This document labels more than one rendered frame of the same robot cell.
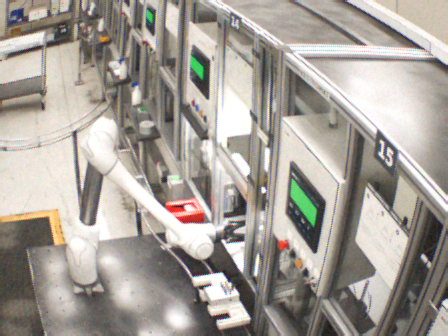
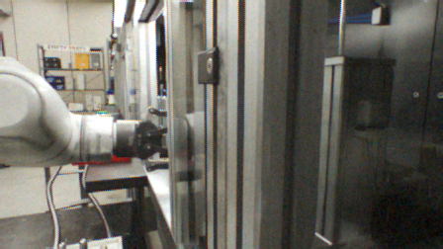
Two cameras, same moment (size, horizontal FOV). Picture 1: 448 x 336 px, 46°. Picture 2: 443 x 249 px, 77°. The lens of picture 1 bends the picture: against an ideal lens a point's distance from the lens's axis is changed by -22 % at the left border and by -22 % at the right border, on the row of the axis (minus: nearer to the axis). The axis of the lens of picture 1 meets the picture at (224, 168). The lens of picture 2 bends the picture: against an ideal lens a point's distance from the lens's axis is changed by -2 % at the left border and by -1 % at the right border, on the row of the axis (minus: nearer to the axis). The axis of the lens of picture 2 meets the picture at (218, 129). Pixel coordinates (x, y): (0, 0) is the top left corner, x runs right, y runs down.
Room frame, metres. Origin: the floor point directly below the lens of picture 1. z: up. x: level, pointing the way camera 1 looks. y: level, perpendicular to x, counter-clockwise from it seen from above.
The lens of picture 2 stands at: (1.79, -0.16, 1.12)
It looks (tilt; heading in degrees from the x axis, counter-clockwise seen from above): 9 degrees down; 0
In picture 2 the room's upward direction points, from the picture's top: straight up
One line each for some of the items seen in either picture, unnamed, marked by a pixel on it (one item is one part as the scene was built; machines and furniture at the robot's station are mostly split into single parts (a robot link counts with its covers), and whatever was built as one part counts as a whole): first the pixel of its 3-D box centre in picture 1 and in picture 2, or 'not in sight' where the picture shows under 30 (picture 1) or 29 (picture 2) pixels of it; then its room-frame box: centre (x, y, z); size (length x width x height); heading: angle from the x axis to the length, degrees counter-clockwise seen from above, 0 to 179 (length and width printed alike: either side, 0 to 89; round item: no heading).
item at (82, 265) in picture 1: (80, 258); not in sight; (2.26, 0.70, 0.85); 0.18 x 0.16 x 0.22; 1
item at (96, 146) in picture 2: (207, 233); (100, 138); (2.33, 0.06, 1.02); 0.09 x 0.06 x 0.09; 20
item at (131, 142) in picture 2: (223, 232); (138, 139); (2.35, -0.01, 1.02); 0.09 x 0.07 x 0.08; 110
